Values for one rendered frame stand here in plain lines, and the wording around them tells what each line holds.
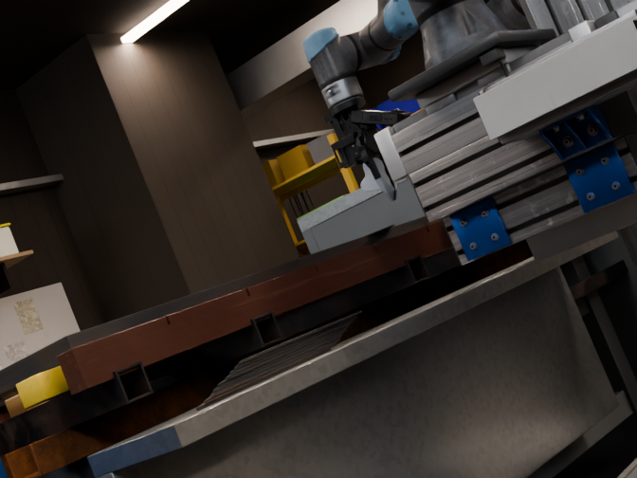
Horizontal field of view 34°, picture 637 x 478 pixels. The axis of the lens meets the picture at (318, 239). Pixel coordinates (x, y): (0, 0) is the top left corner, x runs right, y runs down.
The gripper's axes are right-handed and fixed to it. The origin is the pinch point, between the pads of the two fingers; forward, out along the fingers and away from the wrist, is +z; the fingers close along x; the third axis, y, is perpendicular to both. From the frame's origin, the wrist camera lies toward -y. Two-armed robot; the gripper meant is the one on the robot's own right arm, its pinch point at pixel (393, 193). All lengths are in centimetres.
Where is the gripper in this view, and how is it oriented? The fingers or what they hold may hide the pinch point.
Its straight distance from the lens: 207.0
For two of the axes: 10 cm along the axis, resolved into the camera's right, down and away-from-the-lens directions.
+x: -5.7, 1.7, -8.0
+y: -7.3, 3.5, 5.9
